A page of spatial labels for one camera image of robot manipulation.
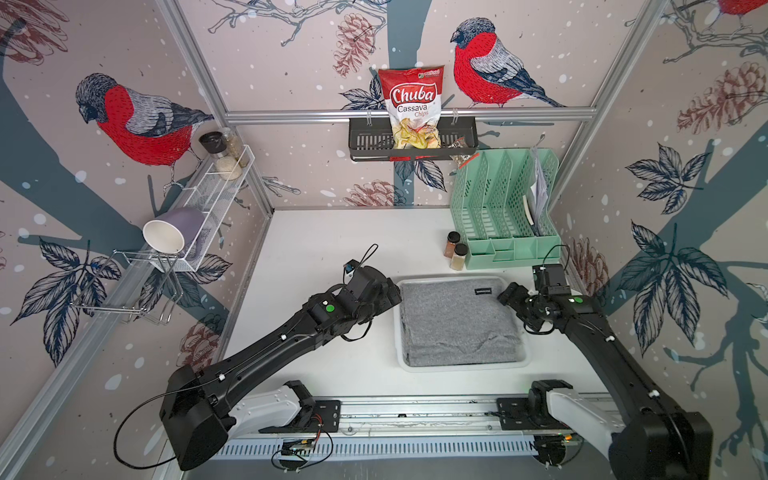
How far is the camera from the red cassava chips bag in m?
0.81

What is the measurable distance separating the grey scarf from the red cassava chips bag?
0.44m

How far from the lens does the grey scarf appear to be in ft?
2.48
